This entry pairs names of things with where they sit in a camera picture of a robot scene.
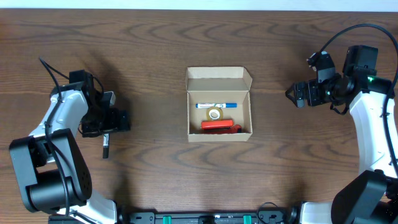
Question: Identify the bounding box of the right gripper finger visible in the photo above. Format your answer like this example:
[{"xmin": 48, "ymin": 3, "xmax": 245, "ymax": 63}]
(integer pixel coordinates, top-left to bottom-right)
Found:
[
  {"xmin": 285, "ymin": 93, "xmax": 305, "ymax": 108},
  {"xmin": 285, "ymin": 83, "xmax": 297, "ymax": 95}
]

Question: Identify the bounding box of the black capped marker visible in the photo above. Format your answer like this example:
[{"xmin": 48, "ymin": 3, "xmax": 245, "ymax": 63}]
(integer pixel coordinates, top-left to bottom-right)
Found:
[{"xmin": 103, "ymin": 133, "xmax": 109, "ymax": 159}]

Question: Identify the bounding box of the red box cutter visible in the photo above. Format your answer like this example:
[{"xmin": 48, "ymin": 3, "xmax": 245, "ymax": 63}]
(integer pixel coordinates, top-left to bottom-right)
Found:
[{"xmin": 204, "ymin": 124, "xmax": 242, "ymax": 134}]

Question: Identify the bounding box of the blue capped whiteboard marker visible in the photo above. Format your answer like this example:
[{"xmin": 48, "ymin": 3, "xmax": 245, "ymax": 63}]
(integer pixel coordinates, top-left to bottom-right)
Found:
[{"xmin": 195, "ymin": 103, "xmax": 238, "ymax": 109}]

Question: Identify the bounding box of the clear yellow tape roll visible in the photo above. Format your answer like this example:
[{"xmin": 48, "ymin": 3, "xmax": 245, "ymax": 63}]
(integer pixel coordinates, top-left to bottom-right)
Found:
[{"xmin": 206, "ymin": 106, "xmax": 223, "ymax": 121}]

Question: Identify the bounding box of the brown cardboard box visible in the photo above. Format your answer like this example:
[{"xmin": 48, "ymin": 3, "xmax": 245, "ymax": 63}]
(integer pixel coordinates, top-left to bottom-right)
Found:
[{"xmin": 185, "ymin": 67, "xmax": 252, "ymax": 142}]

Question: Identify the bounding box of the red black stapler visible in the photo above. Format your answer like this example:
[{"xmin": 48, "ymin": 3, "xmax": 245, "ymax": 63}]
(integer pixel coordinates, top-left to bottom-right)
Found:
[{"xmin": 201, "ymin": 119, "xmax": 234, "ymax": 130}]

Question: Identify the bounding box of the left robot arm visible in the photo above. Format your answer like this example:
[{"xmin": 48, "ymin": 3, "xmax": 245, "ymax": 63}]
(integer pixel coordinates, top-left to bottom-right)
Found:
[{"xmin": 9, "ymin": 70, "xmax": 131, "ymax": 223}]

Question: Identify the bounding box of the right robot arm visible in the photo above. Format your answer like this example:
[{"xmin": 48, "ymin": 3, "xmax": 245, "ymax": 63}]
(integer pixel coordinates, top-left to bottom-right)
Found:
[{"xmin": 285, "ymin": 45, "xmax": 397, "ymax": 223}]

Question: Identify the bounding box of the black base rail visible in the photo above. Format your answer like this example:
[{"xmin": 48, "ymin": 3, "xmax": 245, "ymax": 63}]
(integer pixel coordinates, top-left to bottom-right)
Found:
[{"xmin": 48, "ymin": 211, "xmax": 302, "ymax": 224}]

